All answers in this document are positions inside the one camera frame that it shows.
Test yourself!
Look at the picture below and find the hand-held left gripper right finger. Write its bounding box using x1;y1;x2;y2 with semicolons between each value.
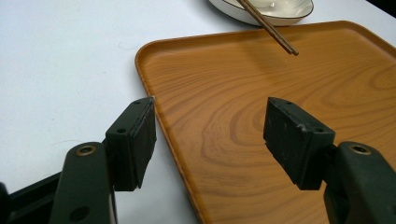
262;96;396;224

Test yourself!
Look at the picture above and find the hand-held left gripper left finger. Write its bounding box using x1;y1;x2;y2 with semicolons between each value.
49;96;158;224

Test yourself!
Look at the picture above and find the wood-grain tray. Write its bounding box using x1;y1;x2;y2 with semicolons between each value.
134;20;396;224

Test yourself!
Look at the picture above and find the brown wooden chopstick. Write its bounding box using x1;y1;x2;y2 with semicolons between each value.
235;0;296;56
240;0;300;57

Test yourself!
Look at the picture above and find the white bowl with dark rim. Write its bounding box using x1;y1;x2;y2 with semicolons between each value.
207;0;315;27

